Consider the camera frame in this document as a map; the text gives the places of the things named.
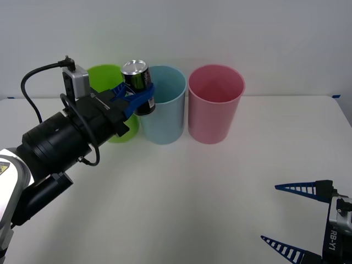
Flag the pale blue plastic bin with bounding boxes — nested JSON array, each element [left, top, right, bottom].
[[136, 65, 189, 145]]

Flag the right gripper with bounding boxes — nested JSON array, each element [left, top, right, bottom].
[[260, 179, 352, 264]]

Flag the yellow-green plastic bin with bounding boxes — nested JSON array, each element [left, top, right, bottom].
[[86, 64, 140, 144]]

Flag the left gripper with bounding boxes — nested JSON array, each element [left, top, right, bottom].
[[74, 81, 156, 144]]

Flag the black drink can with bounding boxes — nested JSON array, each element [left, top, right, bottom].
[[120, 59, 157, 117]]

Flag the pink plastic bin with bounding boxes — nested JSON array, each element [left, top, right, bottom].
[[188, 64, 246, 145]]

